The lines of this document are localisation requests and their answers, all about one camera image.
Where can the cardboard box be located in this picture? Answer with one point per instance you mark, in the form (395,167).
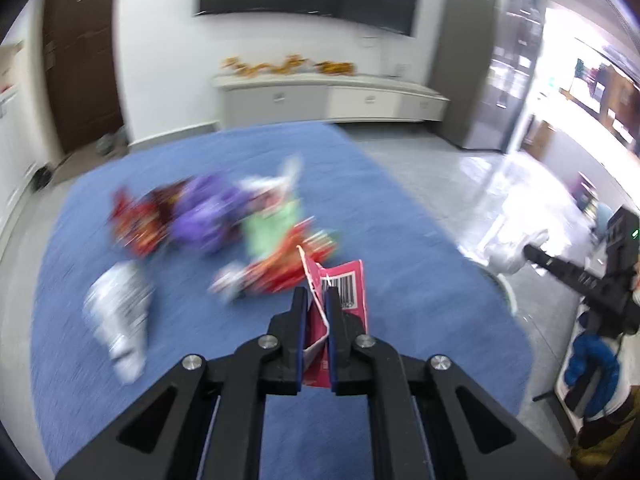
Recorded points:
(537,140)

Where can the golden dragon figurine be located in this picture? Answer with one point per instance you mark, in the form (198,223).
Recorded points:
(291,65)

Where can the grey slippers pair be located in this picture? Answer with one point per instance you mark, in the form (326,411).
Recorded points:
(113,144)

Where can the white silver printed bag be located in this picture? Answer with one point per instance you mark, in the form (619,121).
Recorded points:
(116,308)

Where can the black shoes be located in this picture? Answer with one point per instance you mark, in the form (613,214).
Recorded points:
(41,178)

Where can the white grey TV cabinet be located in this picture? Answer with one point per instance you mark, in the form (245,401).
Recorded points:
(271,99)

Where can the light green paper sheet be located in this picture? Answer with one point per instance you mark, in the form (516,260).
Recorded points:
(264,230)

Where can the white tissue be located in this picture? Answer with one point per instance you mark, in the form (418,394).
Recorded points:
(267,192)

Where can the pink barcode carton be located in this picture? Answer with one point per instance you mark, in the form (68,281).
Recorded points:
(343,286)

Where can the blue gloved right hand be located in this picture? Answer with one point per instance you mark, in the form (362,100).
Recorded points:
(592,374)

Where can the blue fluffy blanket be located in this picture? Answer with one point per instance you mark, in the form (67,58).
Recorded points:
(423,296)

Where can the dark brown entrance door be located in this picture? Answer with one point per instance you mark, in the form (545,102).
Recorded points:
(79,67)

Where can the golden tiger figurine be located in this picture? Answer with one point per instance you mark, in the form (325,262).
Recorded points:
(335,68)

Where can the purple plastic bag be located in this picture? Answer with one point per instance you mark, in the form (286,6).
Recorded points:
(207,210)

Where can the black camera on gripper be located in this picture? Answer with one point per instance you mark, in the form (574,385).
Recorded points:
(622,242)

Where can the red orange chip bag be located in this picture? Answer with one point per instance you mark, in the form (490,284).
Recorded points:
(282,270)

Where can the grey steel refrigerator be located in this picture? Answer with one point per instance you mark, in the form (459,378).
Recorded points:
(484,65)

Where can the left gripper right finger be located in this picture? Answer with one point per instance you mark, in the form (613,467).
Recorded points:
(429,419)

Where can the red snack wrapper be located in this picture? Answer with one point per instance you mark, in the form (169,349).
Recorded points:
(140,224)

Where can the brown door mat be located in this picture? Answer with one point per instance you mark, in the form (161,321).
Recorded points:
(84,160)

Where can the white round trash bin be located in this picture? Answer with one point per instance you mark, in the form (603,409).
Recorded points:
(505,258)

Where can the dark brown snack bag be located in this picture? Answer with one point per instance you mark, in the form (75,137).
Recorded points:
(170,199)

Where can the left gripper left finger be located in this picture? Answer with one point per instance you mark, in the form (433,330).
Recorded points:
(203,419)

